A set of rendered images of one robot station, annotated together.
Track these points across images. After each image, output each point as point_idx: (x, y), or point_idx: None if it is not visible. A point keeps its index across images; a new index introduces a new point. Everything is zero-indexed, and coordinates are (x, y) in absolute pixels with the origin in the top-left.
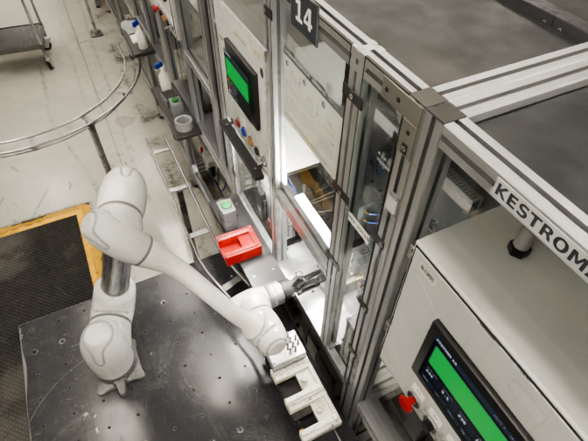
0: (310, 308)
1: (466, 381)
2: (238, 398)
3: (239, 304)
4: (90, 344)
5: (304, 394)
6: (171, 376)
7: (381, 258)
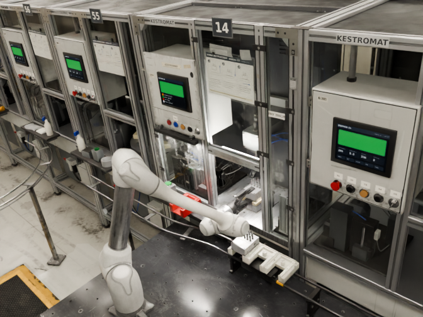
0: (247, 219)
1: (358, 131)
2: (225, 294)
3: (209, 219)
4: (120, 278)
5: (270, 258)
6: (172, 300)
7: (294, 120)
